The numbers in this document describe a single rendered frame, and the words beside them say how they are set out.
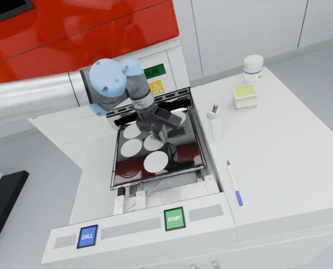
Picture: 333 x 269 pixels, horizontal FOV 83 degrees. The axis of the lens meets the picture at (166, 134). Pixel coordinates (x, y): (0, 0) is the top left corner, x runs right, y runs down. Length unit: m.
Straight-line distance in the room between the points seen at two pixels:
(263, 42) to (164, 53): 2.05
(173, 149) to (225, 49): 1.99
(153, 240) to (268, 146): 0.43
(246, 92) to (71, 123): 0.84
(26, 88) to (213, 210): 0.51
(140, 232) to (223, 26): 2.27
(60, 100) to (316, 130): 0.69
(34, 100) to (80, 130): 0.70
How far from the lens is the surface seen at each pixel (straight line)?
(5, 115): 0.46
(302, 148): 0.67
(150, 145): 0.81
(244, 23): 2.58
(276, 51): 2.91
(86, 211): 0.89
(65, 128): 1.13
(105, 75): 0.42
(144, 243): 0.57
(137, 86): 0.58
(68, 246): 0.69
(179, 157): 0.73
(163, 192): 0.69
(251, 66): 0.85
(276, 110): 0.77
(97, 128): 1.09
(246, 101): 0.74
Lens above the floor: 1.48
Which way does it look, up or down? 44 degrees down
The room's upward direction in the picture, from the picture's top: 22 degrees counter-clockwise
